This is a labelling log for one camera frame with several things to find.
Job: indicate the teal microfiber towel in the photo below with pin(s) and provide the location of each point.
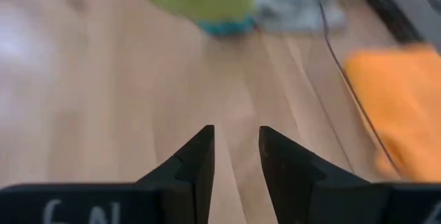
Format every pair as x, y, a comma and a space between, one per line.
227, 27

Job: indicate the grey microfiber towel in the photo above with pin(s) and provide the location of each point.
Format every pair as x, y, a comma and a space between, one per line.
296, 3

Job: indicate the orange microfiber towel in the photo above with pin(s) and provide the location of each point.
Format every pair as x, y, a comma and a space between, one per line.
406, 107

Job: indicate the clear plastic bin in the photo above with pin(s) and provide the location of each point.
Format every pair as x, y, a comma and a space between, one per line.
348, 79

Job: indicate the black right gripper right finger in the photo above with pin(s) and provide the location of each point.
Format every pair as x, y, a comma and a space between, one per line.
296, 189

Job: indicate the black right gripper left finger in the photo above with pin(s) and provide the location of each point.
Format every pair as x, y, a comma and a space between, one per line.
193, 189

